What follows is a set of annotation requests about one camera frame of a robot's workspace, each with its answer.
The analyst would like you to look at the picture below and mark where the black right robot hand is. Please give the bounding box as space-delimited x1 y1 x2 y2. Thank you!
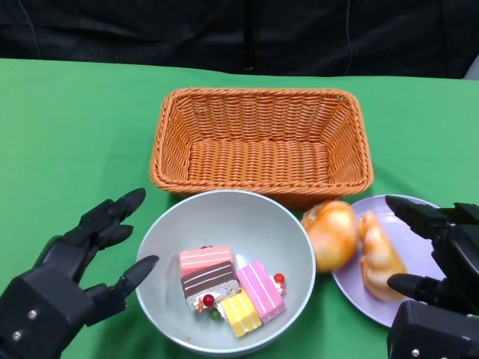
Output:
385 194 479 359

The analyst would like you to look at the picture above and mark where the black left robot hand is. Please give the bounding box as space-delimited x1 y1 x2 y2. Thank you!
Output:
0 187 160 359

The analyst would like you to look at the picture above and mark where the long croissant bread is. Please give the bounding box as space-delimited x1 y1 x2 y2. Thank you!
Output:
359 209 408 302

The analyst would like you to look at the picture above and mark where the round ring-shaped bread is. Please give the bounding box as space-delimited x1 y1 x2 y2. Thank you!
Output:
301 200 359 272

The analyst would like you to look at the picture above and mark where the chocolate brown cake slice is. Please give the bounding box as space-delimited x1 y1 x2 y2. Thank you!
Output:
180 260 241 311

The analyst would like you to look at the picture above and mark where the salmon pink cake slice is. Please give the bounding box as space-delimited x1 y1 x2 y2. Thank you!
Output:
179 245 236 277

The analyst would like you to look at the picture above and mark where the yellow striped cake slice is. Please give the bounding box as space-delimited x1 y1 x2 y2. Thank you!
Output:
219 289 263 339

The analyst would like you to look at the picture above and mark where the pink striped cake slice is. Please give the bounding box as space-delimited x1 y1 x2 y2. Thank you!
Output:
235 260 287 325

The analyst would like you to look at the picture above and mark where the pale grey-green bowl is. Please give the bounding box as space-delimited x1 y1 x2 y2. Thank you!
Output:
135 189 317 356

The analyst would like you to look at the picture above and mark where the lavender round plate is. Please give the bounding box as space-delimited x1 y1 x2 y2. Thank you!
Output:
331 194 479 328

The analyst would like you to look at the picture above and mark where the orange wicker basket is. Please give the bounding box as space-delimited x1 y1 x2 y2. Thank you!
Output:
149 88 375 210

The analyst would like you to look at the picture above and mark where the green tablecloth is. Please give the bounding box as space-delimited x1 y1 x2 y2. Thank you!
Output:
0 58 479 359

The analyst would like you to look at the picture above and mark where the black backdrop curtain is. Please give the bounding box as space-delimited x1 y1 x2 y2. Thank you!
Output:
0 0 479 80

